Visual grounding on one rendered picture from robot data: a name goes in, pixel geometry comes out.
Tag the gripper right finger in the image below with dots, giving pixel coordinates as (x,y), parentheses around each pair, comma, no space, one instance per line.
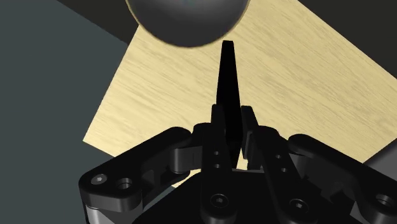
(310,155)

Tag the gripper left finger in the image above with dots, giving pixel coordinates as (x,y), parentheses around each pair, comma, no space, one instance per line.
(161,149)

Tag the thin black tapered tool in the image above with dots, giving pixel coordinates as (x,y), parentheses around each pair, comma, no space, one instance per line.
(229,86)

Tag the light wooden table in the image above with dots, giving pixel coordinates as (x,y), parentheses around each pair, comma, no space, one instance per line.
(294,77)

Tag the grey round bowl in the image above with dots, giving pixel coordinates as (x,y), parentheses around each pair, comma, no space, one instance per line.
(189,21)

